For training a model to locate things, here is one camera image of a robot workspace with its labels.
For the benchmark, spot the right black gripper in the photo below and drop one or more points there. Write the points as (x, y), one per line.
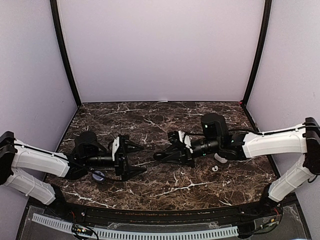
(183, 153)

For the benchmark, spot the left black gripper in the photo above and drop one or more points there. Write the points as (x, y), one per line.
(120, 169)

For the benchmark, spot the black earbud charging case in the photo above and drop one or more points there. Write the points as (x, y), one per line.
(159, 156)

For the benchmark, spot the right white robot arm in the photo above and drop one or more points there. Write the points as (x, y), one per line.
(239, 145)

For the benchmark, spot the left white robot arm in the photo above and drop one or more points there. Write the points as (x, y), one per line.
(16, 156)

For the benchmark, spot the purple charging case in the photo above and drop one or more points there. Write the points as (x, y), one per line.
(98, 177)

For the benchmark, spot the white charging case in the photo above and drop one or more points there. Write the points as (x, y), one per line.
(220, 159)

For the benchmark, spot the white earbud near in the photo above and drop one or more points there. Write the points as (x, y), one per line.
(215, 168)

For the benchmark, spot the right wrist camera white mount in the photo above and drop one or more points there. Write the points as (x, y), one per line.
(180, 140)

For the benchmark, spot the white slotted cable duct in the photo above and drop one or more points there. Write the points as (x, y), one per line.
(109, 234)

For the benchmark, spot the left black frame post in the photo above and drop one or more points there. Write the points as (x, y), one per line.
(63, 51)

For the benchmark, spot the black frame post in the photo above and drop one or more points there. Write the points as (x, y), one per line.
(259, 51)
(63, 51)

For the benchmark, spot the right black frame post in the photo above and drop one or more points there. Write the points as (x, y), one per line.
(259, 51)

